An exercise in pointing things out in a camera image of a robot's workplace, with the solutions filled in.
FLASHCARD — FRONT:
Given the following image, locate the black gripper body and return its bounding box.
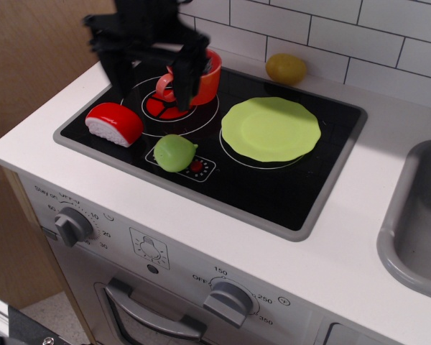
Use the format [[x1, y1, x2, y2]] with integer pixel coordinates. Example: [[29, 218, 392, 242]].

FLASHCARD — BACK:
[[83, 1, 209, 63]]

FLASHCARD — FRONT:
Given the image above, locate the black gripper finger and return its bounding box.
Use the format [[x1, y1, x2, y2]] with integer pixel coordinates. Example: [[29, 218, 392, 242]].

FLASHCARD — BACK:
[[171, 42, 209, 111], [97, 47, 144, 98]]

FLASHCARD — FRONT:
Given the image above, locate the red plastic cup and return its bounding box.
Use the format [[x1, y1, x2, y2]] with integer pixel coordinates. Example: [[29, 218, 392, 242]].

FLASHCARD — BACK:
[[155, 50, 222, 110]]

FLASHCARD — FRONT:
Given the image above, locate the green plastic plate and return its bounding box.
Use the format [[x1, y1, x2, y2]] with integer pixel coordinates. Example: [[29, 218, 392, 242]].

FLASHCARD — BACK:
[[221, 97, 321, 162]]

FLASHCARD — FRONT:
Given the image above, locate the red white toy sushi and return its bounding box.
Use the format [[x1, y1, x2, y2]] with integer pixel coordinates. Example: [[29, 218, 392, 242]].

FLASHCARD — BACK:
[[85, 102, 144, 147]]

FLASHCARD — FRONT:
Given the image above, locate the green toy pear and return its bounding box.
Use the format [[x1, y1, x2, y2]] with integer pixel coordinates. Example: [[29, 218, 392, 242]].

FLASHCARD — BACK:
[[153, 134, 198, 173]]

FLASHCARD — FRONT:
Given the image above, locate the yellow toy potato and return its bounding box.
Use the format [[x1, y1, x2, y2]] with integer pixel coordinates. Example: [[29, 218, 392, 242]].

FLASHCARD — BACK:
[[265, 53, 307, 86]]

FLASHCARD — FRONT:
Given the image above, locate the red stove button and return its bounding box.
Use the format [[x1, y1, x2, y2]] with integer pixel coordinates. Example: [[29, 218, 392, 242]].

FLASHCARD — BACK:
[[189, 160, 204, 173]]

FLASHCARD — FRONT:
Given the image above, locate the black toy stovetop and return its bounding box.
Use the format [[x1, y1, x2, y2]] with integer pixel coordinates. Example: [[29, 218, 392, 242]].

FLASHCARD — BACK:
[[54, 64, 367, 242]]

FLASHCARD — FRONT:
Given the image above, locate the grey timer knob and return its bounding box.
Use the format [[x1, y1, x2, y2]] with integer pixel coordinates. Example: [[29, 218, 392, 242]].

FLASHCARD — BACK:
[[55, 207, 93, 247]]

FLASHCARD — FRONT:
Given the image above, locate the grey oven temperature knob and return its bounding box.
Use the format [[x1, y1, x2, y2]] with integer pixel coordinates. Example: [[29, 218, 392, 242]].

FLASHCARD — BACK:
[[203, 280, 254, 328]]

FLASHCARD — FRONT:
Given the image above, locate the grey toy sink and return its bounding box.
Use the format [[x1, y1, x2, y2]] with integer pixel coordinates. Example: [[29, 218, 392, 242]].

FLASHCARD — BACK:
[[376, 140, 431, 297]]

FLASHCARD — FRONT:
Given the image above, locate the grey oven door handle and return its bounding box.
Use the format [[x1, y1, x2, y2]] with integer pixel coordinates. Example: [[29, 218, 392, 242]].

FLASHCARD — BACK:
[[104, 279, 207, 342]]

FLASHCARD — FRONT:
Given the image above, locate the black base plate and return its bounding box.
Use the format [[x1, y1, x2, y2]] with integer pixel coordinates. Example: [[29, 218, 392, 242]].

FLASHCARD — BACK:
[[0, 305, 70, 345]]

